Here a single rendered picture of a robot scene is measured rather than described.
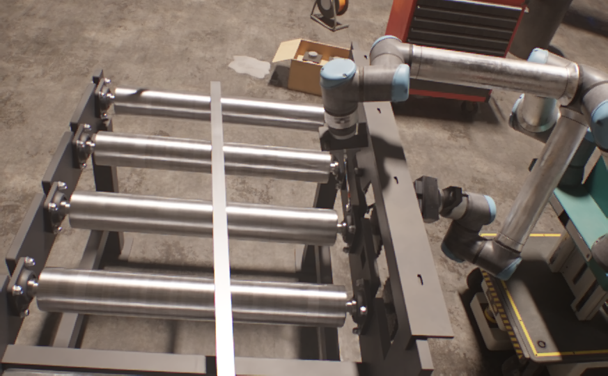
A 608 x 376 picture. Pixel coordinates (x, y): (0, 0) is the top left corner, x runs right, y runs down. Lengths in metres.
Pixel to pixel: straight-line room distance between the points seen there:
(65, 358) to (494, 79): 1.30
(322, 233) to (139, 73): 2.61
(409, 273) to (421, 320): 0.12
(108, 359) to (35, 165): 1.96
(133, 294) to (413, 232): 0.71
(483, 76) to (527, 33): 3.72
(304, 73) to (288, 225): 2.34
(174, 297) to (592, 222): 1.55
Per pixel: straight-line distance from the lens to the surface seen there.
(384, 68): 1.39
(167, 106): 2.13
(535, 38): 5.26
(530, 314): 2.52
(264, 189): 3.11
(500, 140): 4.07
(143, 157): 1.91
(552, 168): 1.75
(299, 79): 3.93
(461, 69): 1.52
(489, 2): 3.73
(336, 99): 1.39
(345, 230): 1.73
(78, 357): 1.54
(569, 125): 1.75
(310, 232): 1.68
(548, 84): 1.59
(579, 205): 2.37
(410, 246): 1.31
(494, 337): 2.62
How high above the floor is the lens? 2.08
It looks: 40 degrees down
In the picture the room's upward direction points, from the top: 11 degrees clockwise
